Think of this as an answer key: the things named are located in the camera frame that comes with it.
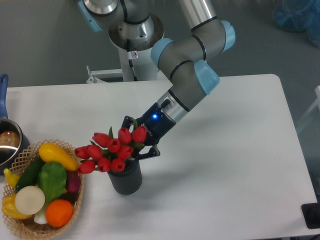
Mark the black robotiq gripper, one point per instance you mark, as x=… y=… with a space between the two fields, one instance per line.
x=156 y=123

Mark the yellow banana toy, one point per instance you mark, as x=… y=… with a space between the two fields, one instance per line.
x=10 y=178

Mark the dark green cucumber toy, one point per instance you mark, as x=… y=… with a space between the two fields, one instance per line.
x=30 y=175

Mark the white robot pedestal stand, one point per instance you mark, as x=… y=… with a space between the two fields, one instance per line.
x=134 y=66

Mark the blue handled saucepan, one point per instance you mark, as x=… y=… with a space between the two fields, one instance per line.
x=12 y=139

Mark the white round onion toy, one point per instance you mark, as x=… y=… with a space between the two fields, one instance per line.
x=31 y=200

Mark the purple red onion toy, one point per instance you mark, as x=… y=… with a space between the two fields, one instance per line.
x=73 y=182

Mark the yellow squash toy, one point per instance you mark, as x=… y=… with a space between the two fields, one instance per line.
x=50 y=152

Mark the dark grey ribbed vase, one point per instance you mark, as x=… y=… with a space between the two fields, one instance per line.
x=129 y=180

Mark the blue plastic bag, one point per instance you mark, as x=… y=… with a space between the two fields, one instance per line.
x=299 y=16

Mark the yellow bell pepper toy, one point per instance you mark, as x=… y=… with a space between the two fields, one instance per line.
x=9 y=208

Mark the white frame at right edge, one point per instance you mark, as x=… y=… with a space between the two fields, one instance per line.
x=309 y=115

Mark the woven wicker basket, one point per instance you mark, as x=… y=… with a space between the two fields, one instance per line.
x=27 y=229

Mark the red tulip bouquet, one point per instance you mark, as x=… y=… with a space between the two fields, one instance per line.
x=107 y=153

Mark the orange fruit toy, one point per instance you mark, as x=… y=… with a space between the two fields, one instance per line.
x=59 y=212

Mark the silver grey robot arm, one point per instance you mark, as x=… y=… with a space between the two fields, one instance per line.
x=139 y=36

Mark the green lettuce leaf toy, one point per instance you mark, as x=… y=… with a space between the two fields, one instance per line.
x=52 y=181

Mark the black device at table edge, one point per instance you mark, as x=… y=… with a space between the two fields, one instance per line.
x=311 y=214

